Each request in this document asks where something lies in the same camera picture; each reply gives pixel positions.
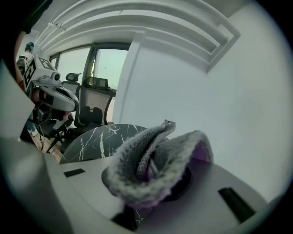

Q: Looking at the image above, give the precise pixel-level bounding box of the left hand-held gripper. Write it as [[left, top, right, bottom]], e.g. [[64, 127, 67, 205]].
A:
[[22, 56, 80, 112]]

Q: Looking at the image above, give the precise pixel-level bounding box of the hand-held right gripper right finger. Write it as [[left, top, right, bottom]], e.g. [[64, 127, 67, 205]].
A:
[[137, 160, 270, 234]]

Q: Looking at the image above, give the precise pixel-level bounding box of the round black marble table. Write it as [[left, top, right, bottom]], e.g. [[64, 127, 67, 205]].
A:
[[59, 123, 153, 231]]

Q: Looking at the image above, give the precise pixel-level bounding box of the black mesh office chair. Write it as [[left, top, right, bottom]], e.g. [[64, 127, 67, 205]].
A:
[[47, 76, 118, 154], [61, 72, 82, 92]]

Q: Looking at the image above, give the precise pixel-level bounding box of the dark framed window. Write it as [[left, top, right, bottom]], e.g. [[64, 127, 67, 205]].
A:
[[49, 42, 131, 124]]

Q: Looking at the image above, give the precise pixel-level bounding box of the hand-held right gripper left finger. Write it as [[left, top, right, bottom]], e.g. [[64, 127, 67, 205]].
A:
[[43, 153, 136, 234]]

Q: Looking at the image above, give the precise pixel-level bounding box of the purple grey cloth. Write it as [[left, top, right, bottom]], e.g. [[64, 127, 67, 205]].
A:
[[102, 118, 214, 210]]

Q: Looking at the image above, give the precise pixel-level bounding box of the person's left hand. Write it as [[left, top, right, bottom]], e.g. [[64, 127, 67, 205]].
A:
[[31, 88, 54, 107]]

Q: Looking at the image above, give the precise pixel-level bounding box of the brown bead bracelet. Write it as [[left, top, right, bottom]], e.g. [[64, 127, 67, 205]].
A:
[[17, 74, 26, 92]]

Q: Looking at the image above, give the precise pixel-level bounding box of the person's left forearm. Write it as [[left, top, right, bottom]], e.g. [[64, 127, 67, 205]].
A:
[[13, 31, 26, 76]]

